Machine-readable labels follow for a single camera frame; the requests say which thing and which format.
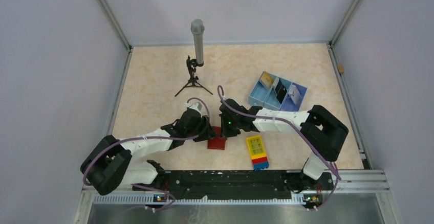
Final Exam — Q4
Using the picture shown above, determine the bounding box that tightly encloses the red leather card holder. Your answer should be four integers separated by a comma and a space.
207, 126, 227, 150

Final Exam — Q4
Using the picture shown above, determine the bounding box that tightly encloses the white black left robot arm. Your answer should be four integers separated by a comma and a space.
80, 108, 216, 195

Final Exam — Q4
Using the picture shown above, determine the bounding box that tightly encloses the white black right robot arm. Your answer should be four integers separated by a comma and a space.
219, 99, 349, 189

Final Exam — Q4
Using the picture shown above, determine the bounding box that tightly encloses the blue three-slot card box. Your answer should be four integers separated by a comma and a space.
248, 71, 308, 111

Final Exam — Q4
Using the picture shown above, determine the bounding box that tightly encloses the yellow red blue toy block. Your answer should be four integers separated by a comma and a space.
246, 136, 269, 171

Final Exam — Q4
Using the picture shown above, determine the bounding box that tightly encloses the black tripod stand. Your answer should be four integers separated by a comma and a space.
174, 55, 213, 97

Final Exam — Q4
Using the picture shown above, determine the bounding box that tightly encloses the grey microphone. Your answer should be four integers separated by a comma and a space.
190, 19, 205, 66

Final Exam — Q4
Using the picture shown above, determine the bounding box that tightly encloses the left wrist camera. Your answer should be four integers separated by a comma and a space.
186, 102, 203, 113

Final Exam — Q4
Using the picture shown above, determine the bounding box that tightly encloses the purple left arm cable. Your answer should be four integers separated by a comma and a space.
82, 97, 211, 211

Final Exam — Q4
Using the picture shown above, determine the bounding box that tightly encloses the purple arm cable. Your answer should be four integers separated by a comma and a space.
216, 85, 342, 211
82, 97, 211, 211

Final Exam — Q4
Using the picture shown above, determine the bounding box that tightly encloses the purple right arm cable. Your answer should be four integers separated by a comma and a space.
216, 85, 342, 211

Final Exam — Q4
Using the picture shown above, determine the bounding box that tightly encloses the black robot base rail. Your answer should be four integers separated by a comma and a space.
150, 170, 333, 200

